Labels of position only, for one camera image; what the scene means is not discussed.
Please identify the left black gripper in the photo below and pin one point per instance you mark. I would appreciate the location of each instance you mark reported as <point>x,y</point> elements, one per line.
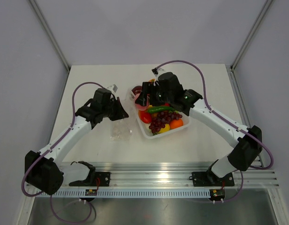
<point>121,113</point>

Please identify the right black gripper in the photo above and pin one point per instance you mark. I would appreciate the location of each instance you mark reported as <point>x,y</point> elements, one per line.
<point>148,88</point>

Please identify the pink peach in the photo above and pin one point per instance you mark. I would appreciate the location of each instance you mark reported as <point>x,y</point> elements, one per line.
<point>138,106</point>

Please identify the green chili pepper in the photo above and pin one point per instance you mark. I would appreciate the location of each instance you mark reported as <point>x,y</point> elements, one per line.
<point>157,109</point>

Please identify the clear zip top bag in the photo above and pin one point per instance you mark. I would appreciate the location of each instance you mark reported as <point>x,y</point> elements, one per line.
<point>122,130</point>

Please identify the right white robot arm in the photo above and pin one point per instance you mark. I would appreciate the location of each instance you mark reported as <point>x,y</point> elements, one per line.
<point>245,141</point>

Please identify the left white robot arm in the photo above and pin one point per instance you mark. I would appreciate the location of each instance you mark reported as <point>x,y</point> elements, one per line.
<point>43,169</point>

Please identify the white plastic food tray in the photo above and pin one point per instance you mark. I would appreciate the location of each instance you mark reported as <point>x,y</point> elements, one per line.
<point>146,132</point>

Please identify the dark red apple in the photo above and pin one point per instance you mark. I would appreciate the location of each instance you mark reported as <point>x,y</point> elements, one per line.
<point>136,90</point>

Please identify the red orange bell pepper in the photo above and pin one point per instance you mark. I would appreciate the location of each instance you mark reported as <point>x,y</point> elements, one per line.
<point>145,117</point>

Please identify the purple grape bunch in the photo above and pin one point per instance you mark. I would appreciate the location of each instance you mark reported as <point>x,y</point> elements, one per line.
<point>160,118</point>

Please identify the orange tangerine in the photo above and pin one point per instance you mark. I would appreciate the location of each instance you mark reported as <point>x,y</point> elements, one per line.
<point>176,124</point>

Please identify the left small circuit board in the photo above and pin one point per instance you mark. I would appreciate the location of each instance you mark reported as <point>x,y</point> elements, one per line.
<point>91,192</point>

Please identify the small circuit board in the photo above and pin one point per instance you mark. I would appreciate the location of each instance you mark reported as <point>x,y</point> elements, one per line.
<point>217,194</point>
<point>91,192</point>

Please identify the right small circuit board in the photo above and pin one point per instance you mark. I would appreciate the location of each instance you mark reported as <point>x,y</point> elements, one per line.
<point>217,194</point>

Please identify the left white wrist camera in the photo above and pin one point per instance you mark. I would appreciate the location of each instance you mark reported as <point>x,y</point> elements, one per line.
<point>112,88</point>

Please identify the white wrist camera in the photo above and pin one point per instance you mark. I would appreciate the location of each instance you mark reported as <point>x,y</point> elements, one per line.
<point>158,71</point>
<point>112,88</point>

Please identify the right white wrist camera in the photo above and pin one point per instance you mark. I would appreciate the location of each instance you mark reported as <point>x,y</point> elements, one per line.
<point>158,71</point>

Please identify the aluminium mounting rail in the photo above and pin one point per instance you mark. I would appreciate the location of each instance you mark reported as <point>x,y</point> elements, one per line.
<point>148,170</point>

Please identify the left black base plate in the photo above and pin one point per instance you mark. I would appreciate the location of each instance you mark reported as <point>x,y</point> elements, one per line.
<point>101,179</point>

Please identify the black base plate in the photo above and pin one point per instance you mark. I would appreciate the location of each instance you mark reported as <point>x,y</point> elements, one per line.
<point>201,179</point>
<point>101,179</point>

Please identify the white slotted cable duct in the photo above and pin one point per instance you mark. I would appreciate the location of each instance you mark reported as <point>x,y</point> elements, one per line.
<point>135,193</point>

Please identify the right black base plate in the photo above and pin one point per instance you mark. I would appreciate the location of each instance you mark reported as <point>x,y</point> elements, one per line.
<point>201,179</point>

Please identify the right aluminium frame post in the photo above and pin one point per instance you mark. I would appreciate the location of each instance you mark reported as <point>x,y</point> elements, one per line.
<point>252,32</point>

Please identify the aluminium frame post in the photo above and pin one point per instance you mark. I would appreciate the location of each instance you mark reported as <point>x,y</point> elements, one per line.
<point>252,32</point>
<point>44,24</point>

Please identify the left aluminium frame post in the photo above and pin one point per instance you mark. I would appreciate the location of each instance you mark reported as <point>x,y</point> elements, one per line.
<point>44,24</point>

